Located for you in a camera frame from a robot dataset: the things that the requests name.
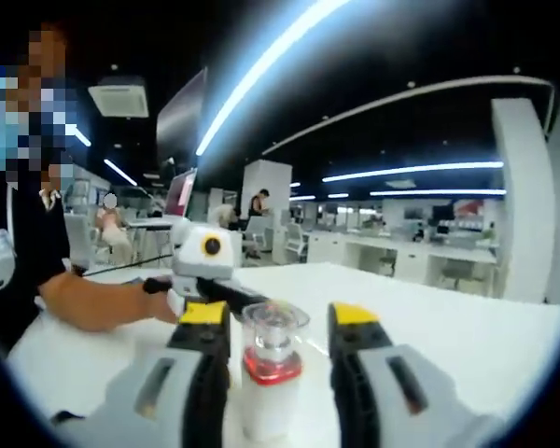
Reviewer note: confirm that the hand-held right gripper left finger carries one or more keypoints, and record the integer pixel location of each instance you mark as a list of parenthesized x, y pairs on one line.
[(205, 373)]

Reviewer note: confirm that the white office chair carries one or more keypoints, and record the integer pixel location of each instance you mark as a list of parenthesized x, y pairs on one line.
[(296, 240)]

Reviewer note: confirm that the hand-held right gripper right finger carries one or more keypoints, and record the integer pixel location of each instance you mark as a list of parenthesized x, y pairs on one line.
[(354, 373)]

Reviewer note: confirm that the operator in dark shirt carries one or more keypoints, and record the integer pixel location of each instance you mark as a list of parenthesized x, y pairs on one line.
[(32, 242)]

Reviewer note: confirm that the person's left hand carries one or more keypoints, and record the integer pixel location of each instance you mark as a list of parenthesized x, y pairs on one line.
[(154, 305)]

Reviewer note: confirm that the large white skincare bottle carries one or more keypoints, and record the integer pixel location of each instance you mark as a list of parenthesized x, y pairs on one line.
[(270, 406)]

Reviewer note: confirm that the white office counter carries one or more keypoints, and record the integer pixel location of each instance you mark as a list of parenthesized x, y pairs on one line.
[(378, 247)]

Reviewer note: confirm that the ceiling air conditioner vent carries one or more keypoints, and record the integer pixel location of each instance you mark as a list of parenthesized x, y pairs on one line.
[(119, 98)]

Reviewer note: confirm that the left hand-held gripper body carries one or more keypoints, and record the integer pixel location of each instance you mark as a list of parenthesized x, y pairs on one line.
[(196, 252)]

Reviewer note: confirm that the ceiling light strip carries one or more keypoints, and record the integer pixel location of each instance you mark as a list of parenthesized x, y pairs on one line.
[(120, 172), (270, 65), (438, 192), (410, 169), (83, 136)]

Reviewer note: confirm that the dark hanging ceiling panel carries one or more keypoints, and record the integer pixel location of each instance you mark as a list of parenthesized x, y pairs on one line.
[(182, 116)]

